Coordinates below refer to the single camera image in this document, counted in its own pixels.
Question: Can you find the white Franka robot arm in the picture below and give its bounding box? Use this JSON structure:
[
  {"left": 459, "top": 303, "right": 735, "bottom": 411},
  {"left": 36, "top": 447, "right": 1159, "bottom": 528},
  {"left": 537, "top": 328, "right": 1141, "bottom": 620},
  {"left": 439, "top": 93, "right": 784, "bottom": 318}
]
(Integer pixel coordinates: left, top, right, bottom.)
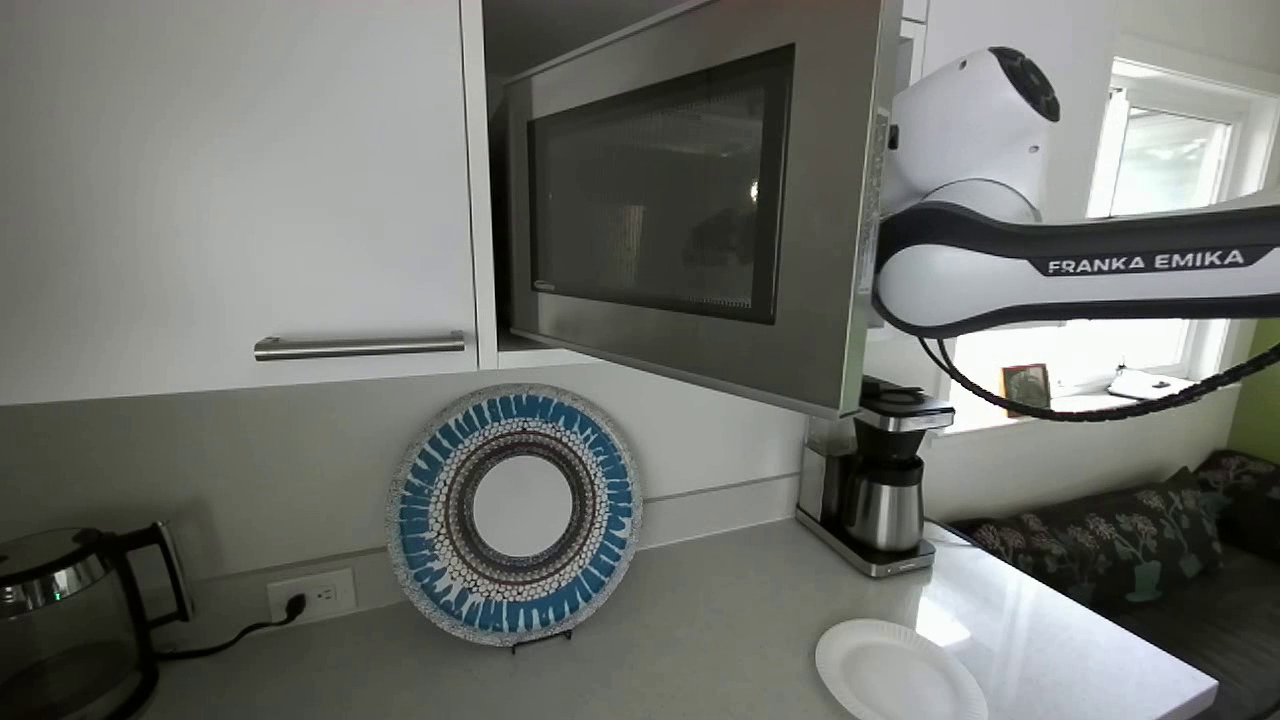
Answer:
[{"left": 873, "top": 47, "right": 1280, "bottom": 337}]

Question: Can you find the stainless steel microwave oven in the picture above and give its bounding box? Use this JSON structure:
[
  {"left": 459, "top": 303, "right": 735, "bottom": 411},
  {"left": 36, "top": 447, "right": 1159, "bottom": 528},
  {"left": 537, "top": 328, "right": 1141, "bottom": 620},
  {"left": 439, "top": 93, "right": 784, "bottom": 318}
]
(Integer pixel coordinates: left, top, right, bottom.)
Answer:
[{"left": 506, "top": 0, "right": 898, "bottom": 416}]

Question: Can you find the blue patterned decorative plate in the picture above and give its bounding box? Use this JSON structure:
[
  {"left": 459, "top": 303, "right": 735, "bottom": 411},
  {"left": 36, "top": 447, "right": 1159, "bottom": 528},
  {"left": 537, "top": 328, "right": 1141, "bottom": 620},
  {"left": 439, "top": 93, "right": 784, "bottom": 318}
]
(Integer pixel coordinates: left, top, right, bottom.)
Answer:
[{"left": 387, "top": 384, "right": 645, "bottom": 649}]

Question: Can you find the black steel coffee maker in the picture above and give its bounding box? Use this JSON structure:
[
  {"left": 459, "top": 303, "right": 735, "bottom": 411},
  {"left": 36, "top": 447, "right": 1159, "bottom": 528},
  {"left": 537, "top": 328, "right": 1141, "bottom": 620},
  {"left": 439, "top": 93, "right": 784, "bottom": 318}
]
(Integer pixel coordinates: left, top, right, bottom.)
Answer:
[{"left": 796, "top": 381, "right": 957, "bottom": 582}]

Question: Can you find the white round plate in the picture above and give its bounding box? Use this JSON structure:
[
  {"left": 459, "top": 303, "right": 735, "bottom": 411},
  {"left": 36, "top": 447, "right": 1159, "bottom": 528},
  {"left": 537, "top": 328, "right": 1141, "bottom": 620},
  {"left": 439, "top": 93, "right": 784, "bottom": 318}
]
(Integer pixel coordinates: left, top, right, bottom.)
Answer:
[{"left": 815, "top": 620, "right": 993, "bottom": 720}]

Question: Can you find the white upper cabinet left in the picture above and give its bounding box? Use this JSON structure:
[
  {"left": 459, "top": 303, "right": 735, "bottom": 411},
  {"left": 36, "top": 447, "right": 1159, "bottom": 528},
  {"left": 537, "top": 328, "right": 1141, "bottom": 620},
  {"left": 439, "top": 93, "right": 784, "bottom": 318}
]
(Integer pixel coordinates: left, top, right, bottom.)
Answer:
[{"left": 0, "top": 0, "right": 488, "bottom": 404}]

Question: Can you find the dark floral sofa cushion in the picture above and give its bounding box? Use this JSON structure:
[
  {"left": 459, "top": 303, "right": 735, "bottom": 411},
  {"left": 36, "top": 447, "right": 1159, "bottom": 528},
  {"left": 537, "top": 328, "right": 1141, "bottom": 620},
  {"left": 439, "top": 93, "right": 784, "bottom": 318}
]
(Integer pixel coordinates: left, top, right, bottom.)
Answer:
[{"left": 961, "top": 447, "right": 1280, "bottom": 611}]

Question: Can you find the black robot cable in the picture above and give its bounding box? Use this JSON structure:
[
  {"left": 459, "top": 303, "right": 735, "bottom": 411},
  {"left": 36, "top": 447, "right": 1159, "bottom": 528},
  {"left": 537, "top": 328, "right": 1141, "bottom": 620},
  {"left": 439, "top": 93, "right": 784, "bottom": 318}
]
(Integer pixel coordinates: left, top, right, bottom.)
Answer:
[{"left": 915, "top": 332, "right": 1280, "bottom": 429}]

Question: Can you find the white wall power outlet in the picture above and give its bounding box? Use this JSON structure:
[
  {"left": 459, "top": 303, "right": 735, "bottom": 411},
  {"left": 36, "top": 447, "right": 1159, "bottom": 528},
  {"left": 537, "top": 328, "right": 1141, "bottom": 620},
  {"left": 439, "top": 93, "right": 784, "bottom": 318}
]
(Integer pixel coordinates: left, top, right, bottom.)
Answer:
[{"left": 268, "top": 568, "right": 354, "bottom": 626}]

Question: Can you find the black kettle power cord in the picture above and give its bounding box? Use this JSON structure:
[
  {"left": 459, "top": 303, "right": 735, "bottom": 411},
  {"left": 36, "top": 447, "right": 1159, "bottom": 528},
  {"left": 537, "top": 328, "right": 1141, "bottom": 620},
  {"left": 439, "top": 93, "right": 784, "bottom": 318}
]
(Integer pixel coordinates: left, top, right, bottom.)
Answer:
[{"left": 152, "top": 591, "right": 310, "bottom": 670}]

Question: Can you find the bright window with frame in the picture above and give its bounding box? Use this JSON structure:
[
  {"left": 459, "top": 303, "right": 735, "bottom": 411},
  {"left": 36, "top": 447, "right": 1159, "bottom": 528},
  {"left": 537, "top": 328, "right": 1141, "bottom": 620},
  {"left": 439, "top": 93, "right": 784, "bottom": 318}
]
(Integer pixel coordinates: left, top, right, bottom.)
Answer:
[{"left": 950, "top": 55, "right": 1274, "bottom": 411}]

